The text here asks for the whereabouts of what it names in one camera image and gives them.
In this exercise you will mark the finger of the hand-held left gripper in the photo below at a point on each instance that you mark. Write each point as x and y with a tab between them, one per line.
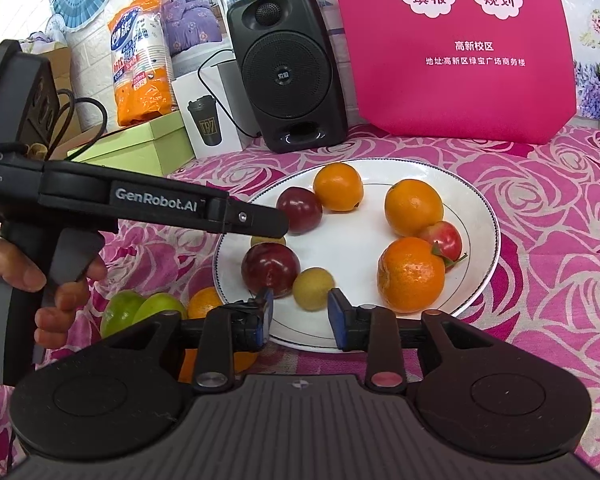
255	222

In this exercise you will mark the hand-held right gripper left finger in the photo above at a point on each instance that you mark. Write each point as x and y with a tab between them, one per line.
269	310

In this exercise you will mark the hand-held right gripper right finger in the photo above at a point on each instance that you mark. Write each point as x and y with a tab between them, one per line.
336	315

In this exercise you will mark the small yellow-green plum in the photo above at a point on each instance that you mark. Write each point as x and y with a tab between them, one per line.
313	288
267	241

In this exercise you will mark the dark red plum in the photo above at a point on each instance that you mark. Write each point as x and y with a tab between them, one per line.
302	207
270	266

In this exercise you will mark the orange tangerine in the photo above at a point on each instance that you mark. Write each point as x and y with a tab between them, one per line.
410	275
413	207
338	186
245	360
205	302

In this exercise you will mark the white plate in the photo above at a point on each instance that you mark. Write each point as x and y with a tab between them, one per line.
360	240

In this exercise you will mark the green apple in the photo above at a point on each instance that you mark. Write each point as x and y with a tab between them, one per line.
160	305
121	312

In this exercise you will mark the small red apple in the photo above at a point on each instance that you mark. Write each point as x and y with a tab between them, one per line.
442	240

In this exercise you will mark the person's left hand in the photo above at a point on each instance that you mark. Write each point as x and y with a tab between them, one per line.
10	265

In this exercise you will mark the light green box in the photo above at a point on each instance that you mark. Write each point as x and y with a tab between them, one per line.
170	155

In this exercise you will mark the orange paper cup pack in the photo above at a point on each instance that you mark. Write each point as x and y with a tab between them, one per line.
145	100

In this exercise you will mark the white cup box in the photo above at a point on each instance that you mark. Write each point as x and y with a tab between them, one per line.
182	90

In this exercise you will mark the open cardboard box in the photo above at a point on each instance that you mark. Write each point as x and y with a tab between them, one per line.
70	75

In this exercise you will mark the black speaker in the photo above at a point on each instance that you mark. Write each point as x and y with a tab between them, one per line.
290	75

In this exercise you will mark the purple bedding poster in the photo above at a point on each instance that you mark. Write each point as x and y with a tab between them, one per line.
190	20

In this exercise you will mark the artificial flowers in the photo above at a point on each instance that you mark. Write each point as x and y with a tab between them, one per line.
55	35

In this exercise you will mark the pink floral tablecloth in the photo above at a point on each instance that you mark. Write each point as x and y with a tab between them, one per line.
555	260

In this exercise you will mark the pink tote bag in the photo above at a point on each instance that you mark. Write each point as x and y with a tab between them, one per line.
455	95

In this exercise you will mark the floral wall poster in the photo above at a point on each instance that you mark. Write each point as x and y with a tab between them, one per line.
592	60

